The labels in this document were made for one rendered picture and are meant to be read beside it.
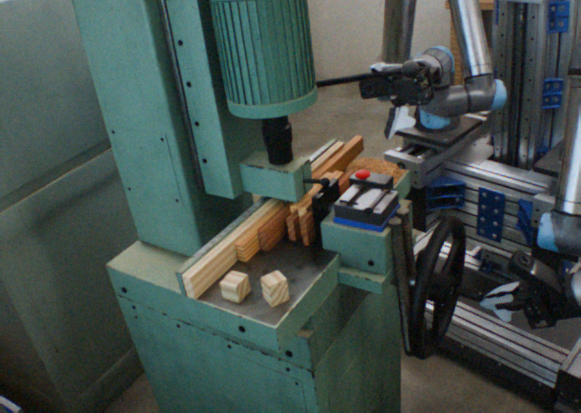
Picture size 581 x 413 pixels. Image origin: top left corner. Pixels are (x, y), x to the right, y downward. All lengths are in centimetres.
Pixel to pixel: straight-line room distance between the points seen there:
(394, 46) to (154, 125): 75
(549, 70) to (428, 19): 282
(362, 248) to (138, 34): 59
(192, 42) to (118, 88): 22
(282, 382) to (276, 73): 62
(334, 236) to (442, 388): 107
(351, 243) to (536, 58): 86
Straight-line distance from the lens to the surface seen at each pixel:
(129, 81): 116
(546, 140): 181
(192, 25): 105
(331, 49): 489
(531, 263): 112
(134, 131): 121
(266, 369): 118
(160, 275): 128
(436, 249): 99
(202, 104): 110
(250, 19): 95
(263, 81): 98
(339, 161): 133
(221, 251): 103
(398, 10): 153
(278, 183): 111
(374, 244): 101
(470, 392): 200
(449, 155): 181
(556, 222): 116
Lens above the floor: 152
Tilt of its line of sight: 29 degrees down
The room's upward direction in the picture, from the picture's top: 8 degrees counter-clockwise
